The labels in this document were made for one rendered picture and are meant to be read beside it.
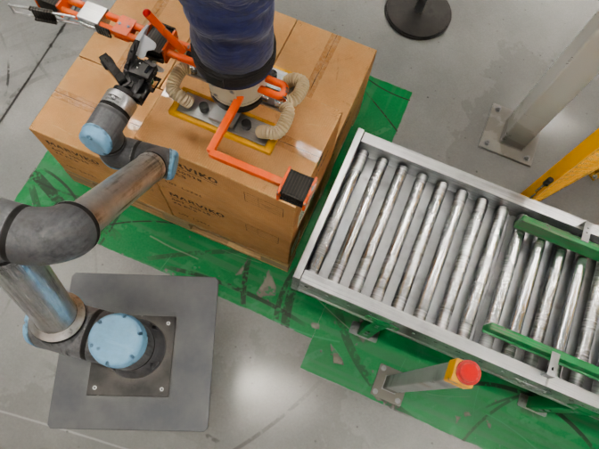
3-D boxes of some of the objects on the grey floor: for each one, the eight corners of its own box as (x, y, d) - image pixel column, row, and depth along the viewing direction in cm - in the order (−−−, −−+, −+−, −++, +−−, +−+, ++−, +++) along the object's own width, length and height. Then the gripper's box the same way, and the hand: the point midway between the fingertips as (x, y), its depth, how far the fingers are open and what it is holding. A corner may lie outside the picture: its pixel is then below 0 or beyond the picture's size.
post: (399, 380, 247) (479, 366, 153) (394, 395, 245) (472, 388, 150) (386, 374, 248) (456, 357, 153) (381, 388, 245) (450, 379, 151)
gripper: (147, 120, 156) (178, 68, 162) (131, 84, 138) (167, 27, 144) (121, 110, 156) (153, 58, 163) (102, 72, 138) (139, 15, 145)
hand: (151, 40), depth 154 cm, fingers open, 13 cm apart
